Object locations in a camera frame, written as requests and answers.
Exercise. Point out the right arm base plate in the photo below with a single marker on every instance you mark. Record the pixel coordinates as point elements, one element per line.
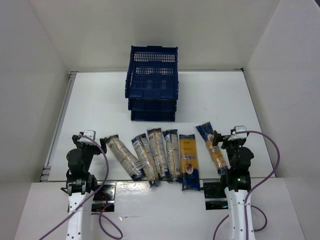
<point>214,195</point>

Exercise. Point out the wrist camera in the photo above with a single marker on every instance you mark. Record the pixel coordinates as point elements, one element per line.
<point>238,133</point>
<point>87,136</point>

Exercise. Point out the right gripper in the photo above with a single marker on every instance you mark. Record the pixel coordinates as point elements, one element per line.
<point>230,140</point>

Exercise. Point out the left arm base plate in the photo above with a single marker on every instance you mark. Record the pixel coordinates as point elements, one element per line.
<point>104,199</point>

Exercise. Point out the leftmost spaghetti bag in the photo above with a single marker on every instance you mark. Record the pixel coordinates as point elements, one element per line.
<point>128,161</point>

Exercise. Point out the blue stacked tray shelf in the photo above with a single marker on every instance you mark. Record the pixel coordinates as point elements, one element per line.
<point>152,84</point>

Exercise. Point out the yellow blue spaghetti bag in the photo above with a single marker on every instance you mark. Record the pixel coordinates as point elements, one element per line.
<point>189,163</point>

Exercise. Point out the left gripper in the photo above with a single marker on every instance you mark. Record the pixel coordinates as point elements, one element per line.
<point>88,145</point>

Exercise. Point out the aluminium table edge rail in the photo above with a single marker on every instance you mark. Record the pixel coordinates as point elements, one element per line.
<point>58,127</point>

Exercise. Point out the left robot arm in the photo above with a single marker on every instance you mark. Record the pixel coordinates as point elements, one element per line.
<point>80,185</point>

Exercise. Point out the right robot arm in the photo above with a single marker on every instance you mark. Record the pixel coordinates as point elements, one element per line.
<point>237,182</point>

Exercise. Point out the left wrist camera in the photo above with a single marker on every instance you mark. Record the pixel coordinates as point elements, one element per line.
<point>87,136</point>

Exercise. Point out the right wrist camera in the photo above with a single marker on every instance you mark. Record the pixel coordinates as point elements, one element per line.
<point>238,133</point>

